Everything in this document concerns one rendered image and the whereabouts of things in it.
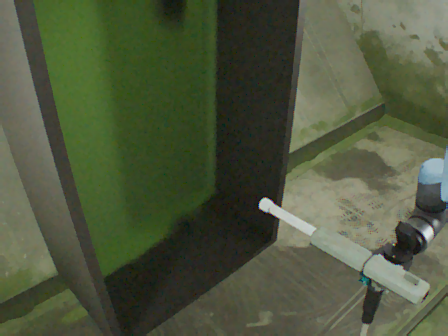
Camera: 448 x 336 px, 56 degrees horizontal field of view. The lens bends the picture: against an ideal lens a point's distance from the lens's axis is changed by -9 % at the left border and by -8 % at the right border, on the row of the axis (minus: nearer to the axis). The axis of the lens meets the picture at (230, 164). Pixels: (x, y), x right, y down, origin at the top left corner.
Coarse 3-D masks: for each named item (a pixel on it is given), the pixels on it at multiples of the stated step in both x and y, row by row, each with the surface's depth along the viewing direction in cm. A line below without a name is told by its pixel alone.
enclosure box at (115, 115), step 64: (0, 0) 55; (64, 0) 90; (128, 0) 102; (192, 0) 115; (256, 0) 103; (0, 64) 71; (64, 64) 99; (128, 64) 112; (192, 64) 128; (256, 64) 114; (64, 128) 108; (128, 128) 123; (192, 128) 142; (256, 128) 125; (64, 192) 73; (128, 192) 136; (192, 192) 159; (256, 192) 139; (64, 256) 104; (128, 256) 136; (192, 256) 137; (128, 320) 119
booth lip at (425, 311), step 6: (444, 288) 165; (438, 294) 163; (444, 294) 163; (432, 300) 161; (438, 300) 161; (426, 306) 160; (432, 306) 159; (420, 312) 158; (426, 312) 157; (414, 318) 156; (420, 318) 156; (408, 324) 154; (414, 324) 154; (402, 330) 152; (408, 330) 152
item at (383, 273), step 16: (272, 208) 116; (304, 224) 110; (320, 240) 105; (336, 240) 103; (336, 256) 103; (352, 256) 99; (368, 256) 99; (368, 272) 97; (384, 272) 94; (400, 272) 93; (368, 288) 100; (384, 288) 95; (400, 288) 91; (416, 288) 89; (368, 304) 102; (416, 304) 90; (368, 320) 106
